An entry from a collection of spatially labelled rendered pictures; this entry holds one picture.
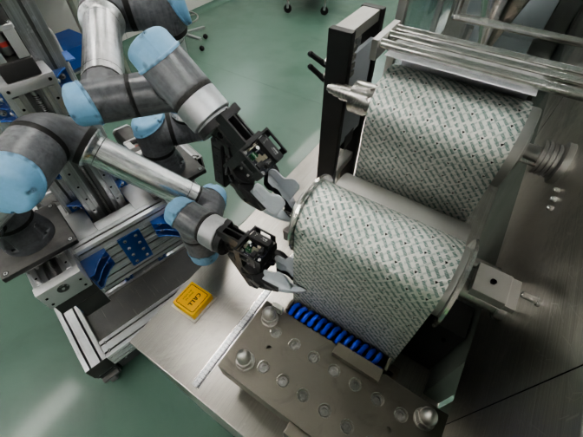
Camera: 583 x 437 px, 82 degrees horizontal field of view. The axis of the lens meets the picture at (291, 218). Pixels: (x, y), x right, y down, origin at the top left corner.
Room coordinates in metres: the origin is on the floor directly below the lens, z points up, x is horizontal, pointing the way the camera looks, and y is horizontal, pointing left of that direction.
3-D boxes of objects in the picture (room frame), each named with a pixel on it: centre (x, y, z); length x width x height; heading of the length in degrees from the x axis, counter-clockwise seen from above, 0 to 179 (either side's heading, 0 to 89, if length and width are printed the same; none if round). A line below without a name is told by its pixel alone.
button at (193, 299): (0.38, 0.25, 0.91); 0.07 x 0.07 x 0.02; 57
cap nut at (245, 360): (0.19, 0.09, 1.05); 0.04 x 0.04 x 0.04
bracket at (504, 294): (0.22, -0.28, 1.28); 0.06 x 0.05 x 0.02; 57
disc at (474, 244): (0.24, -0.24, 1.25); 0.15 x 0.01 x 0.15; 147
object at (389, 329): (0.26, -0.10, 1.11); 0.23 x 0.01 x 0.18; 57
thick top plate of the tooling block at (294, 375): (0.14, -0.07, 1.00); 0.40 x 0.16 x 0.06; 57
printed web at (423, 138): (0.42, -0.21, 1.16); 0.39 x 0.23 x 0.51; 147
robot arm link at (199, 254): (0.50, 0.23, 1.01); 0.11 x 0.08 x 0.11; 177
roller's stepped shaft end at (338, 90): (0.64, -0.10, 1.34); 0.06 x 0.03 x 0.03; 57
